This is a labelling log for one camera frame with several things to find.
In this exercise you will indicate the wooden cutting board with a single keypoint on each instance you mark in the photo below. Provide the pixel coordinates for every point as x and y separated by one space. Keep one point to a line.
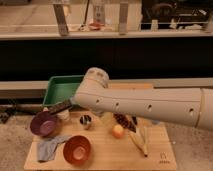
107 152

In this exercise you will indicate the corn cob with husk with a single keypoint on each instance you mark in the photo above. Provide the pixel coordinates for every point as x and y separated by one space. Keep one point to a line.
139 141

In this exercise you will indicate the orange round fruit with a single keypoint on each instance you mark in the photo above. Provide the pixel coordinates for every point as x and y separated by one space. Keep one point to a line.
118 131

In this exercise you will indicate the white small cup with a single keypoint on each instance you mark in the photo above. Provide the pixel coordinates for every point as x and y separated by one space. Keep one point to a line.
64 115

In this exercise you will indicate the dark spatula with handle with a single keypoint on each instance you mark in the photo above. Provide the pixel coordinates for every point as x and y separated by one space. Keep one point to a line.
60 107

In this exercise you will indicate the purple bowl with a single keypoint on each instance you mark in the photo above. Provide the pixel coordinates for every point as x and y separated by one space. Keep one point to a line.
43 124

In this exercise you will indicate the green plastic tray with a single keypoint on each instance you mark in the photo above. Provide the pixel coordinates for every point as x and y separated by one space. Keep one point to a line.
61 88

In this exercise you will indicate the blue small cup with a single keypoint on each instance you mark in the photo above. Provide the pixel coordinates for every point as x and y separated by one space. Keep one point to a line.
155 122

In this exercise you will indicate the grey-blue cloth towel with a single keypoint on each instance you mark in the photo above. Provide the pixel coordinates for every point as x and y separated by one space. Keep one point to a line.
46 148

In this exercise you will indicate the dark pine cone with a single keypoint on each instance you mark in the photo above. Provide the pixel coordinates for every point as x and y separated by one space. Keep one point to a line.
124 122

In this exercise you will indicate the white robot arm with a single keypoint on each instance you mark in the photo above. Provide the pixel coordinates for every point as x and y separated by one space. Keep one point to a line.
186 106

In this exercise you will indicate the red-brown bowl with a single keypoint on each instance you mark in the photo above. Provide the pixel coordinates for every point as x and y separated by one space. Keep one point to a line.
77 150

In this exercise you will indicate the small metal cup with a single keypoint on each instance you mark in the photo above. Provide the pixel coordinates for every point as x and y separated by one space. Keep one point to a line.
86 121

